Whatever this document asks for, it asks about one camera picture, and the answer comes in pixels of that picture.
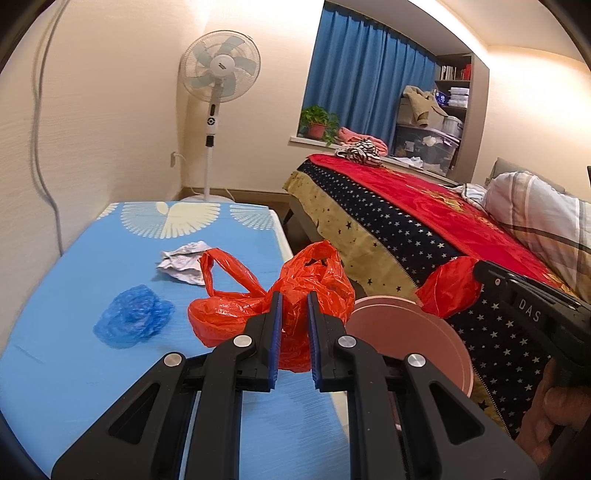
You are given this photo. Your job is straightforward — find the light striped cloth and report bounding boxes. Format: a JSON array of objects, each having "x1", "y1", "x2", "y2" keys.
[{"x1": 452, "y1": 182, "x2": 490, "y2": 204}]

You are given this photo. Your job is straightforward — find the pink folded cloth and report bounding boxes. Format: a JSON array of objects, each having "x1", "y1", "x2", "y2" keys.
[{"x1": 337, "y1": 127, "x2": 389, "y2": 155}]

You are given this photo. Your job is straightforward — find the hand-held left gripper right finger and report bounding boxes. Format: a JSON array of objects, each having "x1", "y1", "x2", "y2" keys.
[{"x1": 307, "y1": 291, "x2": 541, "y2": 480}]

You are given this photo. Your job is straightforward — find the blue bird-print table cloth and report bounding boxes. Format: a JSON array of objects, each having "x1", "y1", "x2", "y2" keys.
[{"x1": 0, "y1": 200, "x2": 345, "y2": 480}]

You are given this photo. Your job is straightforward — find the small red plastic bag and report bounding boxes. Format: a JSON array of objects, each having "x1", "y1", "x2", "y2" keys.
[{"x1": 416, "y1": 256, "x2": 483, "y2": 319}]

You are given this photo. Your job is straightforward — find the white crumpled plastic bag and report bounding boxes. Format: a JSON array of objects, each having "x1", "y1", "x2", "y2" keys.
[{"x1": 156, "y1": 240, "x2": 214, "y2": 286}]

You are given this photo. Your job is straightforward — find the red star-print blanket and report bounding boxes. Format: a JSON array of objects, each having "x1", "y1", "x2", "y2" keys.
[{"x1": 283, "y1": 153, "x2": 591, "y2": 439}]

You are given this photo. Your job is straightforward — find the beige jacket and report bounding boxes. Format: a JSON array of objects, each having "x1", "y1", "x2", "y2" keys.
[{"x1": 399, "y1": 84, "x2": 448, "y2": 127}]

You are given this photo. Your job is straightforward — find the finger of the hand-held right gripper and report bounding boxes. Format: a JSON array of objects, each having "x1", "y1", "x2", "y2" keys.
[{"x1": 473, "y1": 259, "x2": 514, "y2": 297}]

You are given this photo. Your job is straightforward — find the black white striped cloth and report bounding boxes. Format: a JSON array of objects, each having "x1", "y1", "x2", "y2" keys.
[{"x1": 335, "y1": 141, "x2": 384, "y2": 168}]

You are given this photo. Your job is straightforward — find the grey bed frame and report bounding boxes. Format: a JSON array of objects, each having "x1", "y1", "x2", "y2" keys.
[{"x1": 285, "y1": 196, "x2": 324, "y2": 245}]

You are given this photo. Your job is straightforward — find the wooden bookshelf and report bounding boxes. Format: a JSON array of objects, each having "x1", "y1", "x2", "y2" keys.
[{"x1": 434, "y1": 52, "x2": 490, "y2": 185}]

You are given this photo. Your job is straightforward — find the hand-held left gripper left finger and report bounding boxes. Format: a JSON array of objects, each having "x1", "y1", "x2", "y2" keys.
[{"x1": 51, "y1": 291, "x2": 283, "y2": 480}]

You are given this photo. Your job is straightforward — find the orange plastic bag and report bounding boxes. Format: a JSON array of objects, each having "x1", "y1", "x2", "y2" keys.
[{"x1": 187, "y1": 240, "x2": 356, "y2": 374}]

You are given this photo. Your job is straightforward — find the grey bed headboard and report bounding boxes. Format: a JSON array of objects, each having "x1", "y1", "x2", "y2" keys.
[{"x1": 489, "y1": 157, "x2": 566, "y2": 195}]

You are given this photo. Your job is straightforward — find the grey power cable with plug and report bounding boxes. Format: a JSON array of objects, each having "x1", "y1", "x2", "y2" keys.
[{"x1": 28, "y1": 0, "x2": 65, "y2": 257}]

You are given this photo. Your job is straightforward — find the plaid pillow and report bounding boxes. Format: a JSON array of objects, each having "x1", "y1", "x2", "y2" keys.
[{"x1": 482, "y1": 172, "x2": 591, "y2": 280}]

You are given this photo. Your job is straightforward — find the person's right hand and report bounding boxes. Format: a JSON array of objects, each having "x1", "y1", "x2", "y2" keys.
[{"x1": 519, "y1": 359, "x2": 591, "y2": 468}]

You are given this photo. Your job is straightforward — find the large clear storage box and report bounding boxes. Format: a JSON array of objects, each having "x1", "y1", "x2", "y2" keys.
[{"x1": 392, "y1": 124, "x2": 461, "y2": 175}]

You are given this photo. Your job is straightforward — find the potted green plant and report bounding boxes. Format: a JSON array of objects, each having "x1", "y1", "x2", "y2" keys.
[{"x1": 299, "y1": 105, "x2": 340, "y2": 147}]

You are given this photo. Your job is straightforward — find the blue curtain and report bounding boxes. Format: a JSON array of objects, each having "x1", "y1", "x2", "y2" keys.
[{"x1": 302, "y1": 7, "x2": 439, "y2": 144}]

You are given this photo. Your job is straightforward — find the white standing fan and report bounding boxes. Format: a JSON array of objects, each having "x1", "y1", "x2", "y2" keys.
[{"x1": 179, "y1": 30, "x2": 262, "y2": 204}]

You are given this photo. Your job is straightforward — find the blue plastic shoe cover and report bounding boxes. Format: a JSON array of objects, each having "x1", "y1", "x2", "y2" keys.
[{"x1": 93, "y1": 285, "x2": 175, "y2": 349}]

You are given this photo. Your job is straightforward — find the pink plastic bin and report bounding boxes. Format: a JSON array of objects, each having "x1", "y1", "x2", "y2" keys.
[{"x1": 344, "y1": 295, "x2": 474, "y2": 402}]

